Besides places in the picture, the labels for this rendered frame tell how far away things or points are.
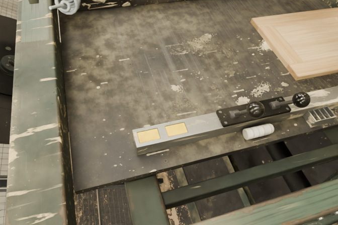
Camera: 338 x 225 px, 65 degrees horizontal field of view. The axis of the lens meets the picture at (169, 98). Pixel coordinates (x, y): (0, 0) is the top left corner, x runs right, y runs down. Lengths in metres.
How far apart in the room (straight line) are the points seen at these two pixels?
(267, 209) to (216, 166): 2.06
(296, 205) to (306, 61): 0.52
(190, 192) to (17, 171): 0.38
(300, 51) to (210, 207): 1.98
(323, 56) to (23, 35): 0.94
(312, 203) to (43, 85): 0.65
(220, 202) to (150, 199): 2.02
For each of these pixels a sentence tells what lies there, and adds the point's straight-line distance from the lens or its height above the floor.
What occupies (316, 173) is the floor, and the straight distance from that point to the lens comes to 2.20.
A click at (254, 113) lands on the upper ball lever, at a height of 1.55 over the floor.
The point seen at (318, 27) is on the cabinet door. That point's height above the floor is 1.03.
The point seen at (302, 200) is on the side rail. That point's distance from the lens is 0.66.
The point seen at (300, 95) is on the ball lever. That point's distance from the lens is 0.67.
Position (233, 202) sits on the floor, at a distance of 2.57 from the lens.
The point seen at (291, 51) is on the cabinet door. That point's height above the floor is 1.19.
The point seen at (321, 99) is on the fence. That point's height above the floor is 1.25.
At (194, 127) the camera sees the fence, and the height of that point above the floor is 1.57.
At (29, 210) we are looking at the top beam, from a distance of 0.55.
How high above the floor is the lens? 2.05
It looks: 39 degrees down
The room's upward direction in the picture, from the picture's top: 77 degrees counter-clockwise
